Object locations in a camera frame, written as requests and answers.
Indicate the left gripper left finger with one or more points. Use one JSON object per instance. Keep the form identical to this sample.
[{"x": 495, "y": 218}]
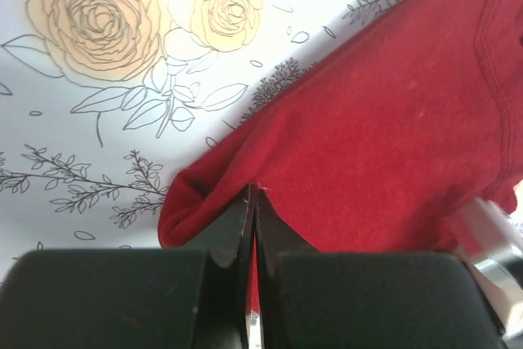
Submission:
[{"x": 194, "y": 296}]

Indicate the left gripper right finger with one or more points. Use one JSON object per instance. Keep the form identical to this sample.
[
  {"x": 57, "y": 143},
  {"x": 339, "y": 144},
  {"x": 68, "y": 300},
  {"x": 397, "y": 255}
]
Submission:
[{"x": 310, "y": 299}]

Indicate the red t shirt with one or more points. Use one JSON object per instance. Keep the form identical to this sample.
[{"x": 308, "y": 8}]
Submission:
[{"x": 375, "y": 146}]

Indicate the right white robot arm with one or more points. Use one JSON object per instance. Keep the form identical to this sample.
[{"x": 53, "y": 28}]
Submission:
[{"x": 492, "y": 251}]

